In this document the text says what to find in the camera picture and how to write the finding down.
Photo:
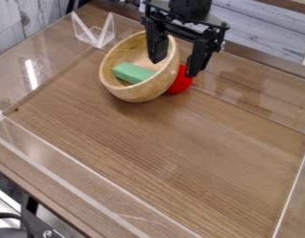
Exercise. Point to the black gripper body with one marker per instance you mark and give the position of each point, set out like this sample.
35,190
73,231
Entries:
188,20

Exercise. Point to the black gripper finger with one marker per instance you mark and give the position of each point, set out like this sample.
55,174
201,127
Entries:
197,57
157,41

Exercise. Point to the green rectangular block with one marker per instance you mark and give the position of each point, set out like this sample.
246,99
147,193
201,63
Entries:
130,73

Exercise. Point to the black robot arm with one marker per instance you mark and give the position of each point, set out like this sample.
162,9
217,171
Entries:
185,19

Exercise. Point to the brown wooden bowl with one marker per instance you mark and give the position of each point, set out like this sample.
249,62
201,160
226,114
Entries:
131,50

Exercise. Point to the red ball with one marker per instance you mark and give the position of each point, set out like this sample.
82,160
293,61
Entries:
181,82

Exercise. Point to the clear acrylic corner bracket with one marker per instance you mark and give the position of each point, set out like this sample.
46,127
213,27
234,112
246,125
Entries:
94,36

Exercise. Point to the clear acrylic tray wall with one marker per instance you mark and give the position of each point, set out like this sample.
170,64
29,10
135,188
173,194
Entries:
205,164

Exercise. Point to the black table leg bracket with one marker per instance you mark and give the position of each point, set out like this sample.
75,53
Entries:
39,229

